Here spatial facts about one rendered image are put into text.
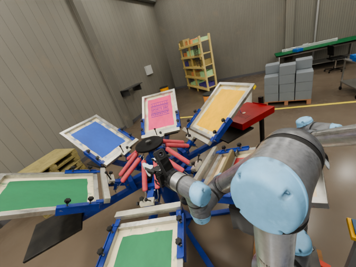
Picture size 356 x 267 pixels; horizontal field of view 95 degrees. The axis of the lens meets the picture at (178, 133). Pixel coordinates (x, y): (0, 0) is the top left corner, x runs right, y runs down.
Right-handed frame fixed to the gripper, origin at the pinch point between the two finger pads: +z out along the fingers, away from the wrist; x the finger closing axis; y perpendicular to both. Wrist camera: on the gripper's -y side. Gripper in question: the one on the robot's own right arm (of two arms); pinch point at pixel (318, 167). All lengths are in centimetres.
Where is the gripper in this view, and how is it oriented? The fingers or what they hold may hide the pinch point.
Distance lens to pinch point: 132.3
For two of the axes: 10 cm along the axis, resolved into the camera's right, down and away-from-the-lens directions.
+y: -5.0, 5.1, -6.9
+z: 4.7, 8.4, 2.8
